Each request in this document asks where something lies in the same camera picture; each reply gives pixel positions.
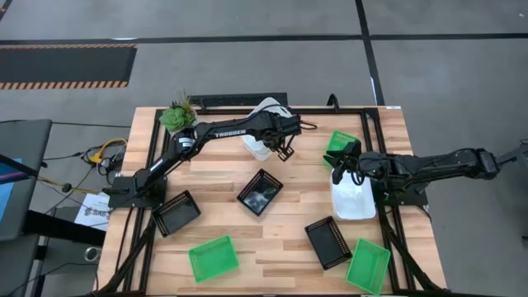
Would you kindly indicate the shallow white plastic basket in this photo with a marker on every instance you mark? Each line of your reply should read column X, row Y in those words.
column 352, row 200

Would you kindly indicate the black metal table frame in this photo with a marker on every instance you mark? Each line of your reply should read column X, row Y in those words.
column 330, row 111

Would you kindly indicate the black power strip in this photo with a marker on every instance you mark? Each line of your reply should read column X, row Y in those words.
column 231, row 100

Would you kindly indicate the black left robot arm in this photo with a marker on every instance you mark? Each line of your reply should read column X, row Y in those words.
column 231, row 133

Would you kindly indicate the white printed paper sheet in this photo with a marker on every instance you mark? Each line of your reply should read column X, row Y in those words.
column 95, row 210

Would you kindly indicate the tall white plastic bin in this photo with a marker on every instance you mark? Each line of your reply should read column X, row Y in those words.
column 259, row 152

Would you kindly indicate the green plastic basket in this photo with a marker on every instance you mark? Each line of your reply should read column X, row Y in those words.
column 368, row 266
column 214, row 260
column 339, row 142

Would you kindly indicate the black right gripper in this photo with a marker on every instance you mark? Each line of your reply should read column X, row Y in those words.
column 359, row 165

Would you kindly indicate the black plastic basket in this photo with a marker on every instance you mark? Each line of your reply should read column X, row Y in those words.
column 328, row 243
column 260, row 194
column 177, row 214

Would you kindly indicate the green succulent in pot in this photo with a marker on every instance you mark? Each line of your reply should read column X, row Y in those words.
column 177, row 117

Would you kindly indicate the dark grey side table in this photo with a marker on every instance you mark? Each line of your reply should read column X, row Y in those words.
column 24, row 140

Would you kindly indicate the black hazard-striped floor mat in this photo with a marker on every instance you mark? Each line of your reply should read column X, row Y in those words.
column 62, row 66

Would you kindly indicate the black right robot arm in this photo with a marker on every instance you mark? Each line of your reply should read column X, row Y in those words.
column 437, row 165

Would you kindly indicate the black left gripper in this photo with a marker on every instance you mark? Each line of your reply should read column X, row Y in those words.
column 284, row 125

